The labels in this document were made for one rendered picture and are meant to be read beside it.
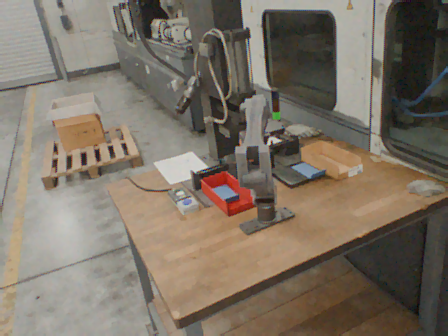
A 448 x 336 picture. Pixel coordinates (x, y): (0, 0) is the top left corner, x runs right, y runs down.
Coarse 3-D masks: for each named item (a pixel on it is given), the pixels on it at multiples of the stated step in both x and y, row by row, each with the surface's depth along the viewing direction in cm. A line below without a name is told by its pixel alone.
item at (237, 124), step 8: (216, 104) 184; (232, 104) 185; (224, 112) 178; (232, 112) 170; (240, 112) 168; (232, 120) 170; (240, 120) 166; (224, 128) 167; (232, 128) 164; (240, 128) 165; (232, 136) 165
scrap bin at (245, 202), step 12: (204, 180) 167; (216, 180) 169; (228, 180) 169; (204, 192) 166; (240, 192) 161; (216, 204) 156; (228, 204) 155; (240, 204) 154; (252, 204) 151; (228, 216) 148
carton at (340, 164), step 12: (312, 144) 182; (324, 144) 182; (312, 156) 173; (324, 156) 184; (336, 156) 177; (348, 156) 170; (324, 168) 168; (336, 168) 161; (348, 168) 170; (360, 168) 165
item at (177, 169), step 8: (192, 152) 209; (168, 160) 204; (176, 160) 203; (184, 160) 201; (192, 160) 200; (200, 160) 198; (160, 168) 196; (168, 168) 195; (176, 168) 194; (184, 168) 193; (192, 168) 191; (200, 168) 190; (168, 176) 186; (176, 176) 185; (184, 176) 184
